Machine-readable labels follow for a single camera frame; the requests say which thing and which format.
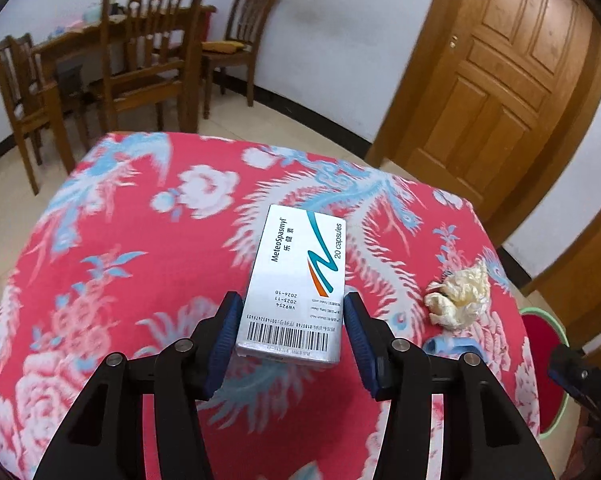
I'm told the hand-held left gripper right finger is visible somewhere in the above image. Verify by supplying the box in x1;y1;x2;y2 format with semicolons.
345;291;556;480

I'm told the white medicine box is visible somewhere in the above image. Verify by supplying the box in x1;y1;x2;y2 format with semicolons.
234;204;349;367

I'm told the small wooden chair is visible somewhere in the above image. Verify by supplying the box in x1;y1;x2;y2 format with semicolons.
0;32;77;196

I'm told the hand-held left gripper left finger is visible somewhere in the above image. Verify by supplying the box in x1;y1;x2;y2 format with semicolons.
43;291;242;480

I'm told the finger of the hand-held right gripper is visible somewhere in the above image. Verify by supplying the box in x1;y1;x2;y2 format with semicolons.
547;342;601;413

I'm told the large wooden slat-back chair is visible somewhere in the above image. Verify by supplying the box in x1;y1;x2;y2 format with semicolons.
88;0;221;136

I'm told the blue plastic strip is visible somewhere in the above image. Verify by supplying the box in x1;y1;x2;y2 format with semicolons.
423;337;481;358

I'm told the yellow seat cushion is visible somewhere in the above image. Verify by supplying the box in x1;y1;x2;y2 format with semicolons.
201;40;254;55

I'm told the wooden chair with cushion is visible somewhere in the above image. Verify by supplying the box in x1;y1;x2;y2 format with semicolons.
199;0;284;121

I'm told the wooden dining table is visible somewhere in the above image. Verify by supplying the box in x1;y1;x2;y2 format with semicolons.
30;5;217;111

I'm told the cream crumpled glove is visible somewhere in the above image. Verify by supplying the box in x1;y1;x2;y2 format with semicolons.
424;265;492;330

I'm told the green bin with red bag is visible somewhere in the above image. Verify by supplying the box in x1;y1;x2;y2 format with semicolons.
519;306;572;436

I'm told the red floral tablecloth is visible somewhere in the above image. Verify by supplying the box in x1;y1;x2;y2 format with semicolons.
0;130;541;480

